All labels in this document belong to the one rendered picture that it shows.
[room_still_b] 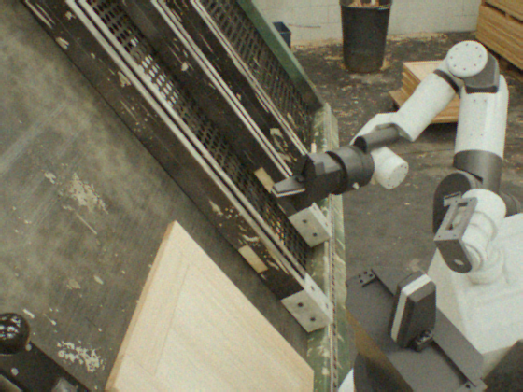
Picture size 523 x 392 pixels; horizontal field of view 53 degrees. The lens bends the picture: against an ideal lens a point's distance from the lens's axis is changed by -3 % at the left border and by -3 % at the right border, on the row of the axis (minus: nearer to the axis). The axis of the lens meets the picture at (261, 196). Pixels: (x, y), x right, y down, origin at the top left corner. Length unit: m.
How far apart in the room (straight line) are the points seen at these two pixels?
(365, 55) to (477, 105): 4.29
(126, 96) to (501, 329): 0.74
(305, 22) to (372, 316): 5.93
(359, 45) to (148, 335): 4.66
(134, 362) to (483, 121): 0.73
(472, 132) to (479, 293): 0.35
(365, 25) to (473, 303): 4.54
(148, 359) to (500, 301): 0.51
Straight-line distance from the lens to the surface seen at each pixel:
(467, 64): 1.10
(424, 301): 0.36
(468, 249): 0.75
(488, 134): 1.06
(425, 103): 1.12
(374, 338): 0.41
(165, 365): 0.85
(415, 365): 0.40
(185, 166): 1.09
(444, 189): 1.03
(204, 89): 1.37
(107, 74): 1.04
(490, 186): 1.03
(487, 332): 0.79
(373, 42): 5.31
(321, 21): 6.31
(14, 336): 0.50
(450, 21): 6.80
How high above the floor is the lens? 1.88
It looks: 33 degrees down
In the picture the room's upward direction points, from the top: 3 degrees counter-clockwise
